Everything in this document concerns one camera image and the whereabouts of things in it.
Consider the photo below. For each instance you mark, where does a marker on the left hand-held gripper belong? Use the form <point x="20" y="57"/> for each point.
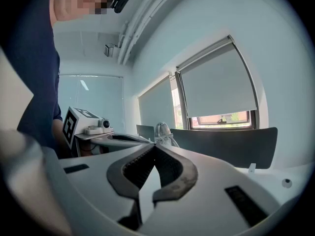
<point x="73" y="126"/>

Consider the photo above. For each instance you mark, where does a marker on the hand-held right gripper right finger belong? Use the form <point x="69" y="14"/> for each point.
<point x="209" y="200"/>

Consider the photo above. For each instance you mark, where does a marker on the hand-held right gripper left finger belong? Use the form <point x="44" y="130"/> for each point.
<point x="98" y="193"/>

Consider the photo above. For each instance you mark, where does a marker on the silver gooseneck desk lamp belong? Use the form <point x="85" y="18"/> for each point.
<point x="162" y="131"/>

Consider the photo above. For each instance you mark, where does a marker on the person's left forearm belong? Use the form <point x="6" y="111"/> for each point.
<point x="58" y="136"/>

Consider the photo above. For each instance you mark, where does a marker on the short dark grey divider panel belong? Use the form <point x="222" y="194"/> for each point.
<point x="145" y="131"/>

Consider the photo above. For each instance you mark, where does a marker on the grey roller blind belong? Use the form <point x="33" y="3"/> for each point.
<point x="155" y="107"/>
<point x="216" y="82"/>

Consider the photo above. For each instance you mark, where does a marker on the long dark grey divider panel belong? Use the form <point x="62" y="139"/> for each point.
<point x="221" y="146"/>

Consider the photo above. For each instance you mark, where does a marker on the dark framed window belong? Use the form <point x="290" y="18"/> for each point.
<point x="221" y="122"/>

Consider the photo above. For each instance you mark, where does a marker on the white conduit pipes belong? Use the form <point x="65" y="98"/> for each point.
<point x="134" y="33"/>

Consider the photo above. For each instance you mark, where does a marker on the person's navy shirt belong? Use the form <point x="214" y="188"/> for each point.
<point x="37" y="70"/>

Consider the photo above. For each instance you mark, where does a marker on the person's face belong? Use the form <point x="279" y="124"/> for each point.
<point x="66" y="8"/>

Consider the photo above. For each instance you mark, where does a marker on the white panel bracket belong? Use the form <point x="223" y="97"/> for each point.
<point x="252" y="168"/>

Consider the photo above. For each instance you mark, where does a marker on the white wall-mounted device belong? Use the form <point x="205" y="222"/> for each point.
<point x="109" y="49"/>

